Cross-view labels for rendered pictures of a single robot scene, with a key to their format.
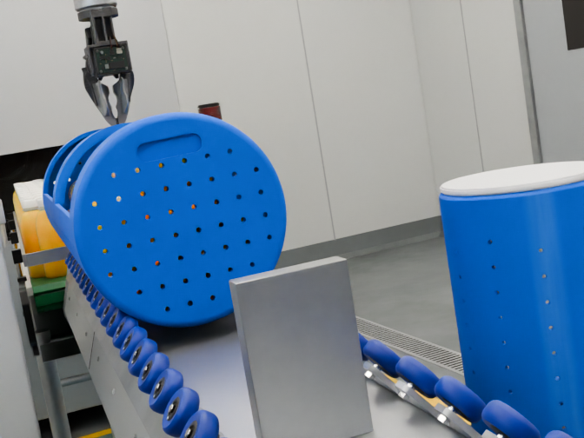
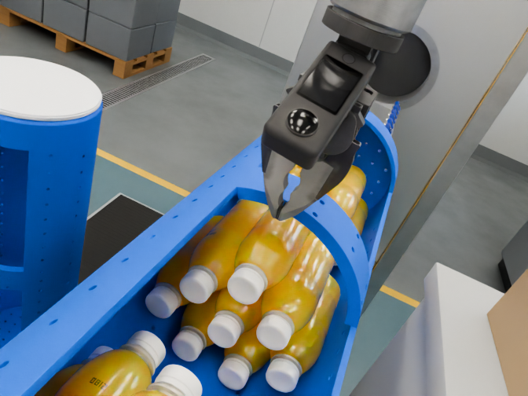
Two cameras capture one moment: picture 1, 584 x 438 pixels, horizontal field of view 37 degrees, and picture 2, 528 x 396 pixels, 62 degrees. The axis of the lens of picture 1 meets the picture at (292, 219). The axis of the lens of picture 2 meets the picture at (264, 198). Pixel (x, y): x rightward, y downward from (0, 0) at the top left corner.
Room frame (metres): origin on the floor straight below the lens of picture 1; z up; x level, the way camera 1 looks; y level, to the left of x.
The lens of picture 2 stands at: (1.99, 0.45, 1.49)
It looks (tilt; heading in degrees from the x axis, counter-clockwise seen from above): 32 degrees down; 207
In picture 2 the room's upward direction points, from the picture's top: 22 degrees clockwise
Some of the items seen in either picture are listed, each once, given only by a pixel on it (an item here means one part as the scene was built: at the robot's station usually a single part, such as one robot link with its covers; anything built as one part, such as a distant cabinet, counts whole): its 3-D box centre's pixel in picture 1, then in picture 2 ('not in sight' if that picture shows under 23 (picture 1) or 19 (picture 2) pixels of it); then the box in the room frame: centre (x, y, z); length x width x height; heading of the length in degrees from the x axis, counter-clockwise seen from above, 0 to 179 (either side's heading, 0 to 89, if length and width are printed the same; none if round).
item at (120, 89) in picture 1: (123, 102); (284, 170); (1.61, 0.27, 1.27); 0.06 x 0.03 x 0.09; 17
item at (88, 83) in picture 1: (96, 81); (328, 157); (1.62, 0.31, 1.32); 0.05 x 0.02 x 0.09; 107
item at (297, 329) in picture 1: (299, 355); not in sight; (0.75, 0.01, 1.00); 0.10 x 0.04 x 0.15; 107
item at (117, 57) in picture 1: (103, 44); (339, 84); (1.61, 0.28, 1.38); 0.09 x 0.08 x 0.12; 17
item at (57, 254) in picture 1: (112, 242); not in sight; (2.09, 0.43, 0.96); 0.40 x 0.01 x 0.03; 107
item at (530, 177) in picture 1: (520, 177); (32, 86); (1.52, -0.40, 1.03); 0.28 x 0.28 x 0.01
